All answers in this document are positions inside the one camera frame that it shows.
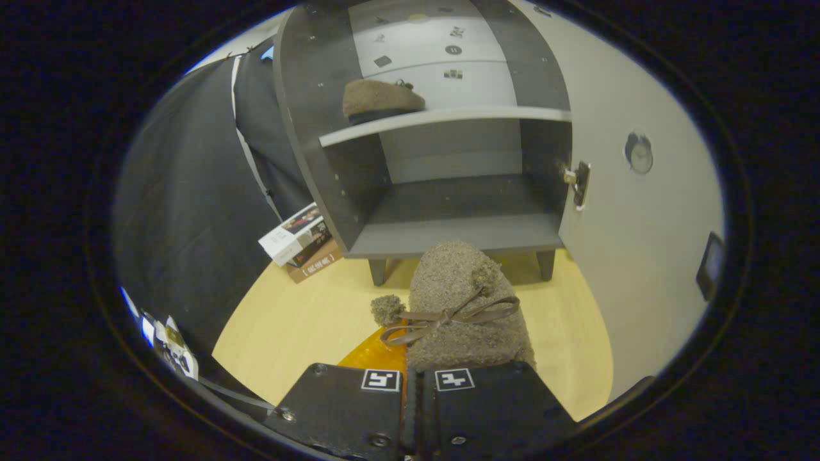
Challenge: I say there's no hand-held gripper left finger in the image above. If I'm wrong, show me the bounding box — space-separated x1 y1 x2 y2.
264 328 407 460

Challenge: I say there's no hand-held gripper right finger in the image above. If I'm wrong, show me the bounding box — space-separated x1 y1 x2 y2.
416 362 577 460

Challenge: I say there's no brown fuzzy shoe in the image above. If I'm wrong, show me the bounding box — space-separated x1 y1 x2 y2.
370 240 537 372
341 78 427 126

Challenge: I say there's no grey shoe cabinet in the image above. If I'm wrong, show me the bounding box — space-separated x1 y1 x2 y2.
272 0 574 287

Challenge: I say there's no black door handle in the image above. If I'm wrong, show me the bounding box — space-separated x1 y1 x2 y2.
695 230 726 303

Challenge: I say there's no metal door hinge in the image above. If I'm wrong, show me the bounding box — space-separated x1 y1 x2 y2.
564 161 591 211

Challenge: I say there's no brown book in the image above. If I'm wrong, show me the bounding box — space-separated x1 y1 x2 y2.
286 240 343 284

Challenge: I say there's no dark book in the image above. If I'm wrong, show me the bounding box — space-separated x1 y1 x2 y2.
291 221 332 268

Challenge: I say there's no white patterned object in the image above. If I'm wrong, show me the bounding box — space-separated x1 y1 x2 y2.
151 314 199 380

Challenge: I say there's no blue lit screen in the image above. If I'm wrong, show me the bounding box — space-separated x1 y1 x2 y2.
120 286 158 346

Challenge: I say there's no black backdrop cloth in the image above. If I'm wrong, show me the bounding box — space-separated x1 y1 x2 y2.
115 38 315 356

